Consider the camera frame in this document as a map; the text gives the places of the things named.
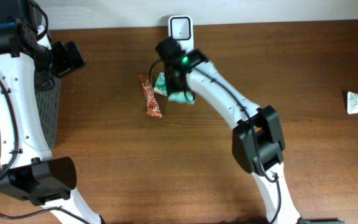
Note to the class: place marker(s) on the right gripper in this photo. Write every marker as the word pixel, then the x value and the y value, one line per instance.
pixel 175 83

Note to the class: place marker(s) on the teal tissue packet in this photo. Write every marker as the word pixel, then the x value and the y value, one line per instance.
pixel 160 88

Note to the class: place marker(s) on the orange red snack bar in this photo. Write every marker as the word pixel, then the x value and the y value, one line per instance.
pixel 153 108

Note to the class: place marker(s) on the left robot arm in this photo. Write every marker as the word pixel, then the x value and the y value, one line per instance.
pixel 30 63

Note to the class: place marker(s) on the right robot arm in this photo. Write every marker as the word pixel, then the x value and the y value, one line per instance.
pixel 257 137

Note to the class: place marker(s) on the grey plastic mesh basket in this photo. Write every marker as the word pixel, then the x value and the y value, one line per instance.
pixel 47 112

